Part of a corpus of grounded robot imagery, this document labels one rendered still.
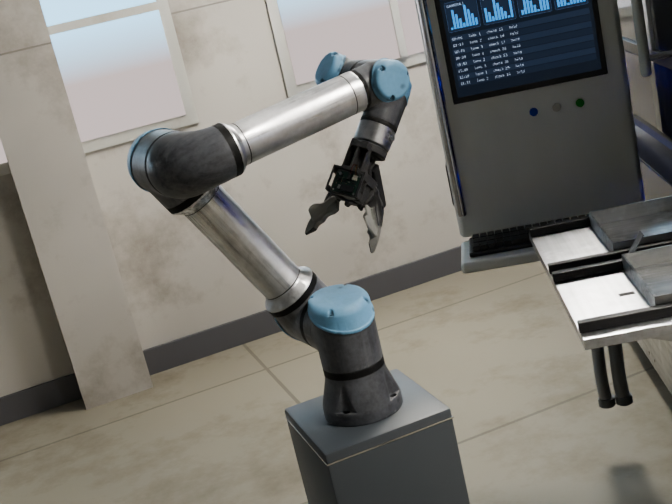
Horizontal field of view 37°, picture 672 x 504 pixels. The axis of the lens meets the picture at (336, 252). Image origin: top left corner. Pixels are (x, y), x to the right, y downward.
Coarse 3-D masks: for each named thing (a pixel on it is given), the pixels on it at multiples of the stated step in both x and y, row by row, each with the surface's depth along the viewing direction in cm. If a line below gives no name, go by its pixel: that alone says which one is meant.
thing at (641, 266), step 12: (636, 252) 203; (648, 252) 203; (660, 252) 203; (624, 264) 202; (636, 264) 204; (648, 264) 204; (660, 264) 203; (636, 276) 192; (648, 276) 198; (660, 276) 197; (648, 288) 183; (660, 288) 191; (648, 300) 185; (660, 300) 179
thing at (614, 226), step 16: (608, 208) 236; (624, 208) 235; (640, 208) 235; (656, 208) 235; (592, 224) 234; (608, 224) 235; (624, 224) 232; (640, 224) 230; (656, 224) 227; (608, 240) 216; (624, 240) 211; (656, 240) 211
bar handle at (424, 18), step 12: (420, 0) 254; (420, 12) 255; (432, 36) 257; (432, 48) 257; (432, 60) 258; (432, 72) 259; (432, 84) 261; (444, 96) 261; (444, 108) 262; (444, 120) 262; (444, 132) 263; (444, 144) 265; (456, 168) 266; (456, 180) 267; (456, 192) 268; (456, 204) 269
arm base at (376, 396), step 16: (368, 368) 184; (384, 368) 187; (336, 384) 185; (352, 384) 184; (368, 384) 184; (384, 384) 186; (336, 400) 185; (352, 400) 184; (368, 400) 184; (384, 400) 185; (400, 400) 189; (336, 416) 186; (352, 416) 184; (368, 416) 184; (384, 416) 185
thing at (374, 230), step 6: (366, 210) 193; (372, 210) 195; (366, 216) 191; (372, 216) 195; (366, 222) 190; (372, 222) 194; (372, 228) 192; (378, 228) 194; (372, 234) 193; (378, 234) 194; (372, 240) 193; (378, 240) 194; (372, 246) 193; (372, 252) 193
